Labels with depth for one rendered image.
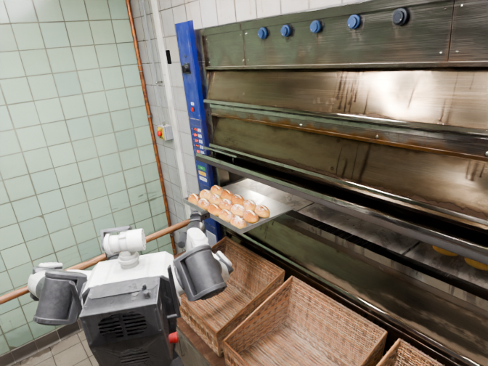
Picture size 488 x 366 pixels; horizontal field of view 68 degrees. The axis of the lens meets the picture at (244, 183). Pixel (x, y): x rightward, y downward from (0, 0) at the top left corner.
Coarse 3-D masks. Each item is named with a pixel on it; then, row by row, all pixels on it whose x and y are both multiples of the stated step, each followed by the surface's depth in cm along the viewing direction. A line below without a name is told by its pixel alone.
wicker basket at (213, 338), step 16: (224, 240) 233; (240, 256) 222; (256, 256) 210; (240, 272) 223; (256, 272) 210; (272, 272) 200; (240, 288) 223; (256, 288) 211; (272, 288) 190; (192, 304) 215; (208, 304) 213; (224, 304) 211; (240, 304) 210; (256, 304) 185; (192, 320) 193; (208, 320) 200; (224, 320) 199; (240, 320) 180; (208, 336) 181; (224, 336) 176
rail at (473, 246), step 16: (224, 160) 191; (272, 176) 161; (304, 192) 146; (320, 192) 140; (352, 208) 128; (368, 208) 124; (400, 224) 114; (416, 224) 111; (448, 240) 103; (464, 240) 100
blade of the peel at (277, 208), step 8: (232, 184) 227; (232, 192) 215; (240, 192) 214; (248, 192) 213; (184, 200) 207; (256, 200) 201; (264, 200) 200; (272, 200) 199; (200, 208) 194; (272, 208) 190; (280, 208) 189; (288, 208) 188; (216, 216) 182; (272, 216) 179; (224, 224) 178; (248, 224) 176; (256, 224) 173; (240, 232) 168
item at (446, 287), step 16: (304, 224) 174; (320, 224) 169; (336, 240) 159; (352, 240) 154; (368, 256) 147; (384, 256) 141; (400, 256) 140; (416, 272) 132; (432, 272) 129; (448, 288) 123; (464, 288) 120; (480, 288) 119; (480, 304) 116
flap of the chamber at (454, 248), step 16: (208, 160) 200; (240, 160) 204; (256, 176) 169; (288, 176) 172; (288, 192) 153; (336, 192) 149; (336, 208) 134; (384, 208) 132; (400, 208) 133; (384, 224) 119; (432, 224) 118; (448, 224) 119; (432, 240) 107; (480, 240) 106; (464, 256) 100; (480, 256) 97
